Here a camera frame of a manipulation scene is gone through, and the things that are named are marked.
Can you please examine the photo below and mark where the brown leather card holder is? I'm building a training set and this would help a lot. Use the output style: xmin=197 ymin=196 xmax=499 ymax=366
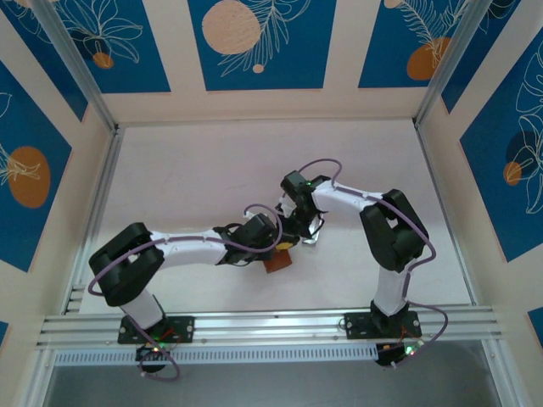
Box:
xmin=262 ymin=249 xmax=294 ymax=275

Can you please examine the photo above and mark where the silver metal card stand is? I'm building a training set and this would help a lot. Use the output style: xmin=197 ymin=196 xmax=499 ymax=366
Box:
xmin=301 ymin=222 xmax=323 ymax=248

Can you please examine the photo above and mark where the black electronics board with led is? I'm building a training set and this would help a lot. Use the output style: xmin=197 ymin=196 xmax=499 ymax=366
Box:
xmin=375 ymin=341 xmax=425 ymax=369
xmin=135 ymin=343 xmax=171 ymax=375

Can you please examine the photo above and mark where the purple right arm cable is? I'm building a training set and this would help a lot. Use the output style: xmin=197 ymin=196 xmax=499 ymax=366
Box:
xmin=296 ymin=159 xmax=449 ymax=370

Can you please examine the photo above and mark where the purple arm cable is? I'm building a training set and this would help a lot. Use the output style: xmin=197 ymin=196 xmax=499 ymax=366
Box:
xmin=87 ymin=203 xmax=283 ymax=382
xmin=296 ymin=159 xmax=449 ymax=370

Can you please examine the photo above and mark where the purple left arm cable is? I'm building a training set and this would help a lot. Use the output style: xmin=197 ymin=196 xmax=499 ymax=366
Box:
xmin=87 ymin=203 xmax=283 ymax=382

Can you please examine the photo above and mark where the aluminium rail beam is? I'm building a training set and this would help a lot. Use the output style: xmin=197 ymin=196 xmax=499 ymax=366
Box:
xmin=36 ymin=305 xmax=506 ymax=348

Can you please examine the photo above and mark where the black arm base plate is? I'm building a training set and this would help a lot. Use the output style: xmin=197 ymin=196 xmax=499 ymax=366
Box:
xmin=344 ymin=311 xmax=423 ymax=340
xmin=117 ymin=314 xmax=196 ymax=345

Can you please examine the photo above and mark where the white slotted cable duct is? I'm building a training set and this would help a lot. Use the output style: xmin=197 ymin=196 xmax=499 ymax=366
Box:
xmin=53 ymin=343 xmax=383 ymax=366

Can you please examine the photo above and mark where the aluminium table edge rail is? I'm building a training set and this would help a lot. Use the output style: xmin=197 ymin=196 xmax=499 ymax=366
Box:
xmin=62 ymin=126 xmax=125 ymax=315
xmin=413 ymin=122 xmax=479 ymax=307

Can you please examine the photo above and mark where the aluminium frame post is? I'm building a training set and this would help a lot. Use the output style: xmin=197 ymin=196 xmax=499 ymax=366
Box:
xmin=31 ymin=0 xmax=120 ymax=133
xmin=413 ymin=0 xmax=489 ymax=129

